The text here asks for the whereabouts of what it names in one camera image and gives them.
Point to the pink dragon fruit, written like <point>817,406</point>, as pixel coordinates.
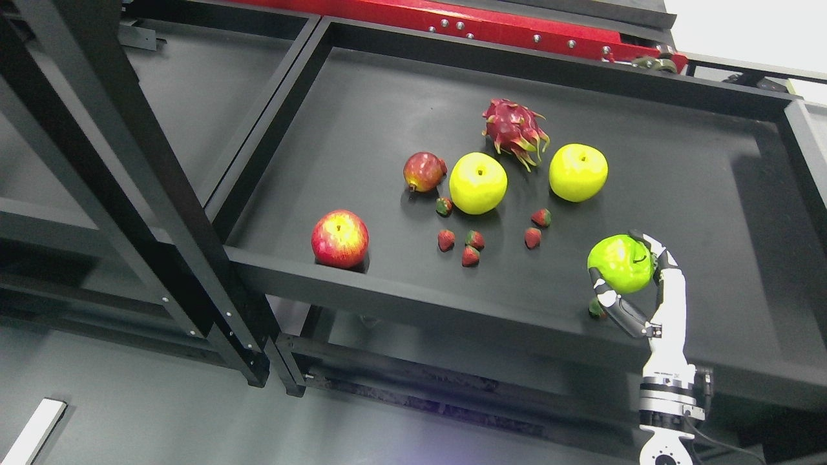
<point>514,128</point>

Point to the yellow apple right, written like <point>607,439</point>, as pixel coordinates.
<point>577,172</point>

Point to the white standing desk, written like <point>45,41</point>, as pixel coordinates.
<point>32,438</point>

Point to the black metal shelf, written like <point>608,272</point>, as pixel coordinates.
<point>246,235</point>

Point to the red metal beam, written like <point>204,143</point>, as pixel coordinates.
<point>502,28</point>

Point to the small red pomegranate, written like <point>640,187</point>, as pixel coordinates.
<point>424,171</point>

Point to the red apple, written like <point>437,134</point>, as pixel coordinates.
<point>340,239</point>

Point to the green apple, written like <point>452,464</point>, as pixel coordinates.
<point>625,263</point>

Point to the yellow apple left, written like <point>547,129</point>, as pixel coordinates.
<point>477,183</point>

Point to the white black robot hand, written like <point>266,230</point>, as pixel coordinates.
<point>666,329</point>

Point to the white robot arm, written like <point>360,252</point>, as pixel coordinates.
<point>671,410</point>

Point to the strawberry under hand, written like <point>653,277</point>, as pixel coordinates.
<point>595,310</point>

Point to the yellow apple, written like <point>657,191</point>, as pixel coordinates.
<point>477,183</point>
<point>577,172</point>

